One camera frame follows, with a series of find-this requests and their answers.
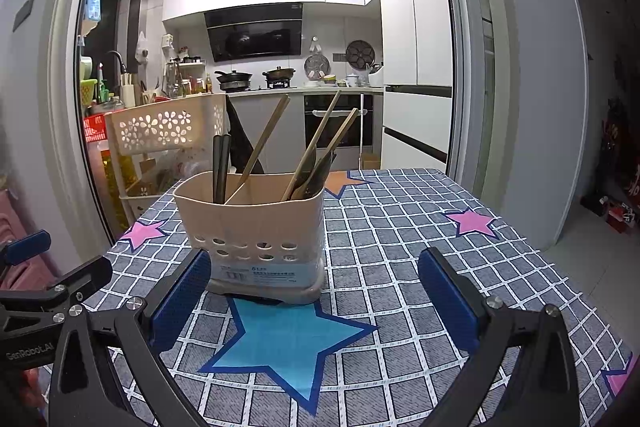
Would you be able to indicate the wooden chopstick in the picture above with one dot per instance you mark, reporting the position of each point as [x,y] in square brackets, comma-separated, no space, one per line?
[269,127]
[318,132]
[341,132]

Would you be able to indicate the orange star sticker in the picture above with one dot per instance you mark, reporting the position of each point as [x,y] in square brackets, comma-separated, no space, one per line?
[345,184]

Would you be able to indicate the white rice cooker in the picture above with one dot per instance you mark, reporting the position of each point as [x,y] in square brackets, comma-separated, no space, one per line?
[376,77]

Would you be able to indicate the white hanging plastic bag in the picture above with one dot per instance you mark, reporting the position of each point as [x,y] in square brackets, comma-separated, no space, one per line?
[141,52]

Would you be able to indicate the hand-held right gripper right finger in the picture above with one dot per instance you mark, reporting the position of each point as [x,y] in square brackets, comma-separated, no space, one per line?
[447,302]

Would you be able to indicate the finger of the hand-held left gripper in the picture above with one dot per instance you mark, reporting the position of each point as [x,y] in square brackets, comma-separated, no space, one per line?
[27,247]
[85,277]

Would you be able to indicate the white refrigerator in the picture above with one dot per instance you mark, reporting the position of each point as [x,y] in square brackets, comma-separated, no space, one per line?
[420,32]

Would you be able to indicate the round metal steamer plate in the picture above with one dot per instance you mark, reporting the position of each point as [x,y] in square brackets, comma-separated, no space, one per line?
[317,67]

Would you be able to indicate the cardboard box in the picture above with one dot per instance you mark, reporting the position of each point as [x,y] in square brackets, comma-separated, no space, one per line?
[370,161]

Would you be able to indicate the dark round divided tray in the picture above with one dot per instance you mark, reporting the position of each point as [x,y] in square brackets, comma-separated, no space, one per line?
[360,54]

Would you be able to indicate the black range hood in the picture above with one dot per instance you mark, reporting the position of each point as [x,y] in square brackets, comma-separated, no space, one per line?
[255,39]

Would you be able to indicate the blue star sticker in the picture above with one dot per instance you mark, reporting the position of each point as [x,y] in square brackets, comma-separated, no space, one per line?
[285,347]

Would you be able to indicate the grey sliding door frame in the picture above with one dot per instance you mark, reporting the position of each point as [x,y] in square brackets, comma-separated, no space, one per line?
[65,107]

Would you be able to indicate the black kitchen faucet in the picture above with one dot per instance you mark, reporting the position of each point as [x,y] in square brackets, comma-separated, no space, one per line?
[123,66]

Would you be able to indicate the black hanging cloth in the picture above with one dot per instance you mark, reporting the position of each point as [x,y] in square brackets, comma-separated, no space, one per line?
[240,132]

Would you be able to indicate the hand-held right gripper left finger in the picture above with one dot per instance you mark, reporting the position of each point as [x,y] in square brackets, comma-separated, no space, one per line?
[180,302]

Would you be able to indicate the black built-in oven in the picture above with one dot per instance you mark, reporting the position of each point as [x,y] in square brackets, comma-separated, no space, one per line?
[350,139]

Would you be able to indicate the pink star sticker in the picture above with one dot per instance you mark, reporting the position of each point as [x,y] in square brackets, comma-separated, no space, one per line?
[142,234]
[472,223]
[625,379]

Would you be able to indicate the pile of red decorations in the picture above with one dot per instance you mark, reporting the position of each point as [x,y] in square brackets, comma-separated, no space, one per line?
[615,207]

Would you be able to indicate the red plastic basket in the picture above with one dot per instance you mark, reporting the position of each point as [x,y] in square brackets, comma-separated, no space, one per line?
[95,129]

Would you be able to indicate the black lidded pot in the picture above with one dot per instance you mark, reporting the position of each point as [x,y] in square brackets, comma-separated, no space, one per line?
[279,74]

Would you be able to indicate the beige plastic utensil holder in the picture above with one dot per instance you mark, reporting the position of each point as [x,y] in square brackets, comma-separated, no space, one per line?
[260,222]

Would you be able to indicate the grey checked tablecloth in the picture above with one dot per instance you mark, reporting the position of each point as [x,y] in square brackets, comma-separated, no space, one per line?
[390,257]

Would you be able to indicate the grey kitchen counter cabinets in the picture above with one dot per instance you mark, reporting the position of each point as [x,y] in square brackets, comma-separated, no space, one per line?
[290,142]

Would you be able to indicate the white pole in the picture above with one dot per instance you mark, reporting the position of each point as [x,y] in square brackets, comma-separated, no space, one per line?
[361,147]

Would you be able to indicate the black frying pan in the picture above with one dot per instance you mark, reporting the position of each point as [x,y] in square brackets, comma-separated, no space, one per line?
[234,77]

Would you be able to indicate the beige flower-cutout storage cart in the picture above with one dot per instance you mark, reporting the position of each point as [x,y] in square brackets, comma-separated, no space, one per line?
[165,127]

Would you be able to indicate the dark wall switch panel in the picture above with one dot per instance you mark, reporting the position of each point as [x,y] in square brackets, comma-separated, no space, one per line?
[24,13]

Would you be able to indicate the countertop spice rack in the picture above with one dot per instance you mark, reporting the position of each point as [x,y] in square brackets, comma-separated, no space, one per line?
[190,82]

